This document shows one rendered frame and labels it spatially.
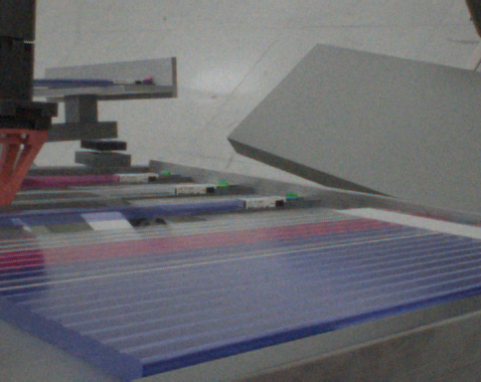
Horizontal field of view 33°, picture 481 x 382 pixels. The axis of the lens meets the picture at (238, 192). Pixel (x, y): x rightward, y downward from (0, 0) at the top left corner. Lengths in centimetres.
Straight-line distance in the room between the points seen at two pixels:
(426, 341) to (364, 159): 73
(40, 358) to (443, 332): 20
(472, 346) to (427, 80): 79
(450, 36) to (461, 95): 122
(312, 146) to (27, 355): 88
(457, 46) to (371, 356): 198
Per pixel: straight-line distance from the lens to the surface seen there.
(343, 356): 36
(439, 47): 234
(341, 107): 124
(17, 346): 37
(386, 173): 109
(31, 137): 77
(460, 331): 44
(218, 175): 102
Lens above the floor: 130
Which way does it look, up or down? 36 degrees down
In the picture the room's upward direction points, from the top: 35 degrees counter-clockwise
